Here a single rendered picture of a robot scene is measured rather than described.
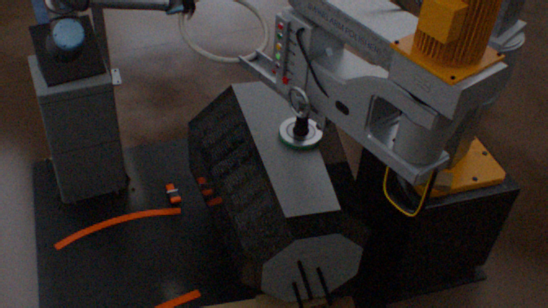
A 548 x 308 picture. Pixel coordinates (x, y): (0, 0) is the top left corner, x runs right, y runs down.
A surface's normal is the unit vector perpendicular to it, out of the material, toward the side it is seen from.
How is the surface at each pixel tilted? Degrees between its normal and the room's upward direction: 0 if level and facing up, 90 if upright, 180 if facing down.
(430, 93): 90
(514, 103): 0
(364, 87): 90
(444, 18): 90
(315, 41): 90
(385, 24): 0
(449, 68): 0
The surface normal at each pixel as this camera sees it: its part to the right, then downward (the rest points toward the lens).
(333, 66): 0.02, -0.77
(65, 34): 0.41, 0.03
